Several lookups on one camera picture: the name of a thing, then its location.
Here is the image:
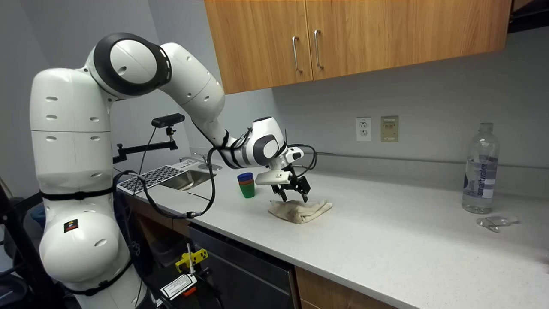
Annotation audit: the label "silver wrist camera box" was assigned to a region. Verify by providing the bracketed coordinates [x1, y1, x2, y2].
[253, 170, 291, 188]

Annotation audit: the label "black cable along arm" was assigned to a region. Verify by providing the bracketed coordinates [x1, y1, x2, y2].
[111, 144, 219, 221]

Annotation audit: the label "checkered drying mat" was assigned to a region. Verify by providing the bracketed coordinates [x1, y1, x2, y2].
[114, 163, 185, 194]

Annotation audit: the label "white red control device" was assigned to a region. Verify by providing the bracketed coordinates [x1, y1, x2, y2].
[157, 271, 200, 302]

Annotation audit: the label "black chair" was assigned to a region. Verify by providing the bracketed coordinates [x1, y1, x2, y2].
[0, 176, 61, 309]

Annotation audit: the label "stacked blue green cups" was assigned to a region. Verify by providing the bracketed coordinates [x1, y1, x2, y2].
[235, 170, 257, 200]

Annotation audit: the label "clear plastic water bottle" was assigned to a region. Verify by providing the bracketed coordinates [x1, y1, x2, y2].
[459, 120, 501, 216]

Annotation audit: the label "yellow clamp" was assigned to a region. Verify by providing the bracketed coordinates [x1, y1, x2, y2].
[173, 245, 211, 274]

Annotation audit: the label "wooden upper cabinet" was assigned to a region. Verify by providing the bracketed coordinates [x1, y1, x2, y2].
[202, 0, 514, 96]

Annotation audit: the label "metal cabinet door handle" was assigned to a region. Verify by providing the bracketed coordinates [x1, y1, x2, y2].
[289, 34, 305, 75]
[310, 29, 326, 72]

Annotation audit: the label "wooden lower cabinet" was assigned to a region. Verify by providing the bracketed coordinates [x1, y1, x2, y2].
[293, 264, 398, 309]

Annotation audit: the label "white wall power outlet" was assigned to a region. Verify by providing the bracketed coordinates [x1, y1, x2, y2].
[355, 116, 372, 144]

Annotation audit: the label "beige wall plate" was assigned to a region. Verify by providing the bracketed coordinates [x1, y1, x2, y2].
[379, 113, 401, 144]

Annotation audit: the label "steel sink basin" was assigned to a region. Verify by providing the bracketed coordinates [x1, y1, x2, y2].
[159, 168, 217, 192]

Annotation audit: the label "stained beige cloth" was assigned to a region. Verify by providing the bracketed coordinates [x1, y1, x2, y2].
[265, 197, 334, 224]

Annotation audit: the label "wooden cabinet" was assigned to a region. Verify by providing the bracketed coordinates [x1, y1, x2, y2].
[293, 264, 398, 309]
[202, 0, 514, 96]

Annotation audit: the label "black camera on mount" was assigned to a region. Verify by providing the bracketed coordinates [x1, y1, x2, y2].
[149, 111, 187, 128]

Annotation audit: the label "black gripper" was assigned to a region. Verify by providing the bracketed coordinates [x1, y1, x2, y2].
[271, 170, 314, 204]

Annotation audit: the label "crumpled clear plastic wrapper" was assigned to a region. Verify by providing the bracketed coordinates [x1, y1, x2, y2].
[475, 214, 521, 233]

